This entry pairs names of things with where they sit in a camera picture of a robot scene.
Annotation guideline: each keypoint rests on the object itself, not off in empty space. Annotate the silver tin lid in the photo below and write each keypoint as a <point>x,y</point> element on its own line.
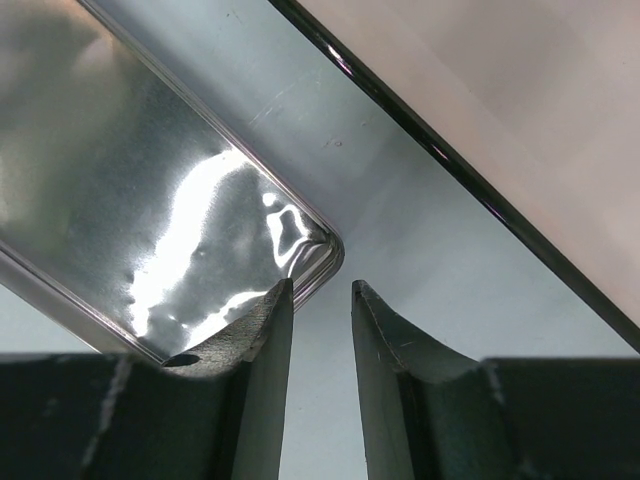
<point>130,214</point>

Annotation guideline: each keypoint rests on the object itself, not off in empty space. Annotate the strawberry print tray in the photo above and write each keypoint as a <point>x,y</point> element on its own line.
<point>533,106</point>

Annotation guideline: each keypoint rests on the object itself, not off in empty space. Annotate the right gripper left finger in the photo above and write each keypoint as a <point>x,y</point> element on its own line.
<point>215,411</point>

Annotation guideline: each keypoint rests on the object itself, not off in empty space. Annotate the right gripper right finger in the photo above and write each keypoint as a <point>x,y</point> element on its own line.
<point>429,412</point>

